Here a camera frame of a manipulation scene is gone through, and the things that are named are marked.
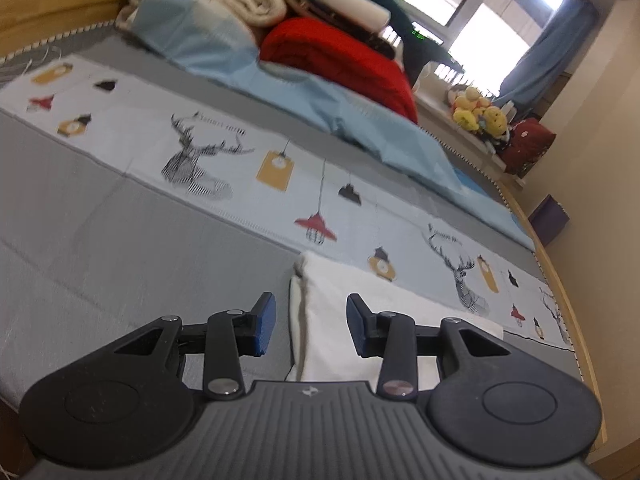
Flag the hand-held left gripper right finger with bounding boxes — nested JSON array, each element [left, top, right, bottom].
[[346, 292, 522, 402]]

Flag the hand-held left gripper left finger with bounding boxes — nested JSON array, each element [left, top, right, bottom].
[[112, 291, 278, 402]]

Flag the white garment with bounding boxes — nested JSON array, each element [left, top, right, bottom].
[[288, 250, 505, 395]]

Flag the purple box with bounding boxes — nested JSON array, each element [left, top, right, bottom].
[[527, 193, 571, 246]]

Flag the light blue blanket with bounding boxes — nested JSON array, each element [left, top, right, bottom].
[[116, 0, 536, 251]]

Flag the yellow plush toys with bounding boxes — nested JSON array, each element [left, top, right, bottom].
[[449, 85, 512, 139]]

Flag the red bag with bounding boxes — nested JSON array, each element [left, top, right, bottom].
[[497, 118, 557, 177]]

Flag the red blanket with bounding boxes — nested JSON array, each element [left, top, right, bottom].
[[258, 16, 420, 125]]

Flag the blue curtain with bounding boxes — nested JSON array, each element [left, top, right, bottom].
[[497, 0, 599, 112]]

